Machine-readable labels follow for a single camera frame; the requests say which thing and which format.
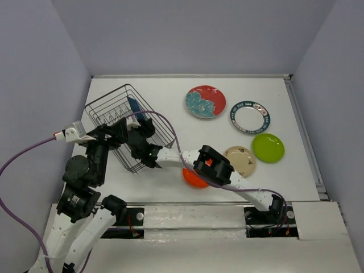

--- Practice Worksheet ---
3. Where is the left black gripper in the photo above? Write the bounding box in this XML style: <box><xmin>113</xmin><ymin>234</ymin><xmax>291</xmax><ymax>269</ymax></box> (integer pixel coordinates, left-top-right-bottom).
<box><xmin>82</xmin><ymin>116</ymin><xmax>131</xmax><ymax>183</ymax></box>

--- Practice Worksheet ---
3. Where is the dark blue leaf plate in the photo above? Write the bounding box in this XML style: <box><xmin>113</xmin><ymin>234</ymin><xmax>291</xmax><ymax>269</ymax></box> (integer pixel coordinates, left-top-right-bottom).
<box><xmin>127</xmin><ymin>96</ymin><xmax>149</xmax><ymax>121</ymax></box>

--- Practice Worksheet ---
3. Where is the wire dish rack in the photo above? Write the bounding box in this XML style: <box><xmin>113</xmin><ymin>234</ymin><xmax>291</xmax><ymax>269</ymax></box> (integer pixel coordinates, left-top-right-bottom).
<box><xmin>84</xmin><ymin>83</ymin><xmax>176</xmax><ymax>174</ymax></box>

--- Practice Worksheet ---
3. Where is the red teal flower plate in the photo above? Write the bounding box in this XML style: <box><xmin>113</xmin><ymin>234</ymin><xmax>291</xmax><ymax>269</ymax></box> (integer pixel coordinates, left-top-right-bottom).
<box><xmin>185</xmin><ymin>85</ymin><xmax>226</xmax><ymax>119</ymax></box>

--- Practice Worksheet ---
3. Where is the orange plate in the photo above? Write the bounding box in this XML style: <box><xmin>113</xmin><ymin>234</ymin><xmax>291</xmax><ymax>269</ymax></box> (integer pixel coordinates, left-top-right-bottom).
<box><xmin>182</xmin><ymin>168</ymin><xmax>209</xmax><ymax>189</ymax></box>

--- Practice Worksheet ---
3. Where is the beige plate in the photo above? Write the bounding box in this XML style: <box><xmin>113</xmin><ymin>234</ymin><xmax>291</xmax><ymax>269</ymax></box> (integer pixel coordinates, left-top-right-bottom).
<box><xmin>224</xmin><ymin>146</ymin><xmax>256</xmax><ymax>178</ymax></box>

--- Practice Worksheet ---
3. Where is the white plate teal rim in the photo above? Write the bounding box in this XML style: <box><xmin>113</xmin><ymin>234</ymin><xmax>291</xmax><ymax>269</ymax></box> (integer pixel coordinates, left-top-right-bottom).
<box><xmin>230</xmin><ymin>101</ymin><xmax>271</xmax><ymax>135</ymax></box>

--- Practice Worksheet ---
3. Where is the green plate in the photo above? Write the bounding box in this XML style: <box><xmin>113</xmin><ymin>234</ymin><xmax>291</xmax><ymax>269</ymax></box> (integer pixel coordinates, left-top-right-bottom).
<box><xmin>251</xmin><ymin>133</ymin><xmax>285</xmax><ymax>163</ymax></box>

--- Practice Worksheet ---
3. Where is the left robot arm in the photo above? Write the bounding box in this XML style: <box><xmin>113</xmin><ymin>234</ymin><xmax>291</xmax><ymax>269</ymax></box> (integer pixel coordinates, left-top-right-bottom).
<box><xmin>29</xmin><ymin>118</ymin><xmax>128</xmax><ymax>272</ymax></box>

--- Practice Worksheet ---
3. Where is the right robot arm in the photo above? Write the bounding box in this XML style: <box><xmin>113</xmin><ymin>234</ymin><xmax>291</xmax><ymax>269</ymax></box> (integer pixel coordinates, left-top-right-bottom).
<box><xmin>121</xmin><ymin>110</ymin><xmax>287</xmax><ymax>223</ymax></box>

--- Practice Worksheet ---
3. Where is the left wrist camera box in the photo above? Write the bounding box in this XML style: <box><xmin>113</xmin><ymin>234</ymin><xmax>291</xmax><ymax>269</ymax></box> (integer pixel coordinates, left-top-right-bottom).
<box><xmin>53</xmin><ymin>121</ymin><xmax>96</xmax><ymax>144</ymax></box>

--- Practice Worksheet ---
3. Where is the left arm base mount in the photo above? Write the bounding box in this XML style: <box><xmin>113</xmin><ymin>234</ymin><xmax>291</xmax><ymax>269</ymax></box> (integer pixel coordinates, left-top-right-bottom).
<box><xmin>101</xmin><ymin>207</ymin><xmax>144</xmax><ymax>239</ymax></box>

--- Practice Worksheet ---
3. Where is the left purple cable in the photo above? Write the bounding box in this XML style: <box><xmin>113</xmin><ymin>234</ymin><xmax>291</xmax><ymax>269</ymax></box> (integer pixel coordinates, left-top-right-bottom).
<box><xmin>0</xmin><ymin>135</ymin><xmax>93</xmax><ymax>273</ymax></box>

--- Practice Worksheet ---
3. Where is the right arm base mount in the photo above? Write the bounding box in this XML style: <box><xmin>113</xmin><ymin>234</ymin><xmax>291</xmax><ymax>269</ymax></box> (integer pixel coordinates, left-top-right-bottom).
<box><xmin>243</xmin><ymin>204</ymin><xmax>299</xmax><ymax>238</ymax></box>

